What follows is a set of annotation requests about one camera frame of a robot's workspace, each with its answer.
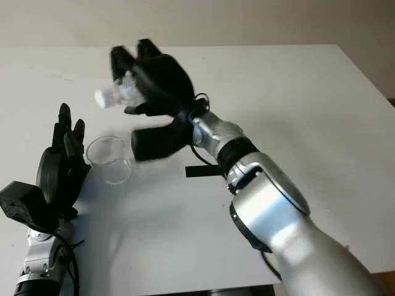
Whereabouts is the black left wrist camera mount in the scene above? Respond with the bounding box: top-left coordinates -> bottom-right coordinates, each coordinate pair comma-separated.
0,181 -> 48,232

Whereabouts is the clear glass cup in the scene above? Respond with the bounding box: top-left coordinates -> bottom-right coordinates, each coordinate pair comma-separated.
85,135 -> 137,185

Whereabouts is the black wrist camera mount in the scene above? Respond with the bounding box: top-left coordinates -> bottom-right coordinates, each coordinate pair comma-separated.
0,181 -> 48,232
131,118 -> 194,162

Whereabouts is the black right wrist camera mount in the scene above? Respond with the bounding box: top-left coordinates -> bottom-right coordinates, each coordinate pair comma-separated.
131,118 -> 194,162

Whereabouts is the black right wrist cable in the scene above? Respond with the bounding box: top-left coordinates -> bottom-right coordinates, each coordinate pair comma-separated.
186,92 -> 283,281

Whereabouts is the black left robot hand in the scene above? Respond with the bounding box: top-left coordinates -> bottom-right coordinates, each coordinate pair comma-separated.
36,103 -> 92,217

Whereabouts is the clear water bottle white cap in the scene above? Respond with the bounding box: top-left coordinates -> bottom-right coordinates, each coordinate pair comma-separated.
94,69 -> 146,109

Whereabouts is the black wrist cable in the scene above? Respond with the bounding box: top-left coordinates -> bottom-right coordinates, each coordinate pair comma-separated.
46,229 -> 85,296
186,92 -> 283,281

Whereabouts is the black tape rectangle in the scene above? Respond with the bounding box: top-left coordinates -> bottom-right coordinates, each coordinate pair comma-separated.
185,165 -> 223,179

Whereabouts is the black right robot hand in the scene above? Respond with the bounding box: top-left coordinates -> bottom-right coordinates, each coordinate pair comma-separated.
110,38 -> 196,118

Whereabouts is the dark grey robot torso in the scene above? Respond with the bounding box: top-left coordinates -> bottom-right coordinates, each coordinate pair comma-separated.
212,285 -> 275,296

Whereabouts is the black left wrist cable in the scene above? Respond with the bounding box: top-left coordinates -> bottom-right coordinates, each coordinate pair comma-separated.
46,229 -> 85,296

